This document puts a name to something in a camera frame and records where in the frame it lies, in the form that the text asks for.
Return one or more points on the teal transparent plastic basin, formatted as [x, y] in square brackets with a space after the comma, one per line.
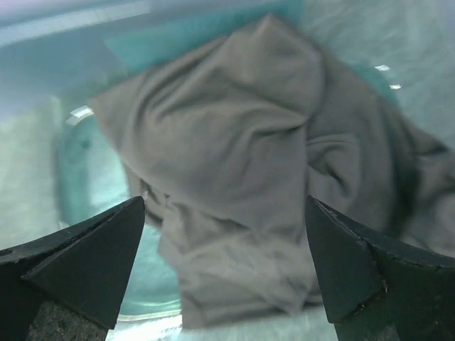
[57, 169]

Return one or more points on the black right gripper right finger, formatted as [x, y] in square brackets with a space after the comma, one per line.
[375, 287]

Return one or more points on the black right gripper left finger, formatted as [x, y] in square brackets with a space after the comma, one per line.
[69, 285]

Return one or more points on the grey t shirt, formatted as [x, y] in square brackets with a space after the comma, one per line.
[226, 142]

